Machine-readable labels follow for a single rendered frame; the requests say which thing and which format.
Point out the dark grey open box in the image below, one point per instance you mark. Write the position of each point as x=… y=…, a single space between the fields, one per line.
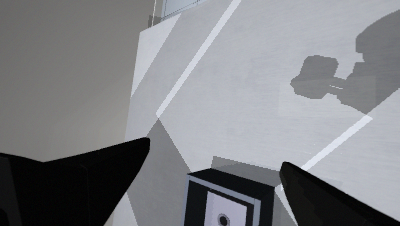
x=198 y=184

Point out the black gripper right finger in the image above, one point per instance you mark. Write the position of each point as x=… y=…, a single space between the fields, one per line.
x=314 y=202

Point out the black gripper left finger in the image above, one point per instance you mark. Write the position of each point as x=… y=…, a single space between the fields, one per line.
x=80 y=190

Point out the grey flat plate with hole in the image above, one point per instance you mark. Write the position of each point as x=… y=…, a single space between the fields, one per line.
x=226 y=210

